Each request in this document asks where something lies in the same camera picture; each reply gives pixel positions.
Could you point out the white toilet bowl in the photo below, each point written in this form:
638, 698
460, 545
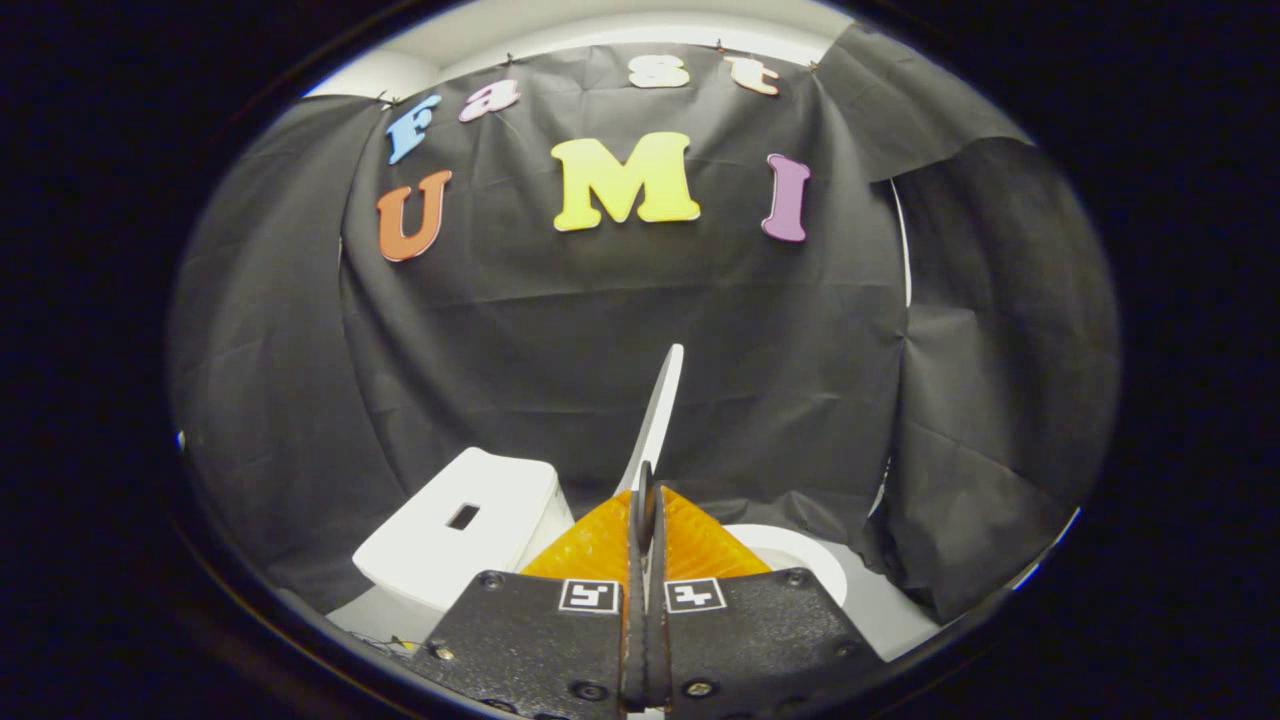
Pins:
815, 565

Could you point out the white toilet tank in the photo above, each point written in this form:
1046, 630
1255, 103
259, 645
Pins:
450, 550

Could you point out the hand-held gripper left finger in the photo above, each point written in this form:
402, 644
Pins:
530, 640

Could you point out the white toilet lid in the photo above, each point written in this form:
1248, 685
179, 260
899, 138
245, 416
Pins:
655, 420

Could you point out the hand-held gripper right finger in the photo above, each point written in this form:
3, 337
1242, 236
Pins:
760, 640

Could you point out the black backdrop cloth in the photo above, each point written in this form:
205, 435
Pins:
560, 330

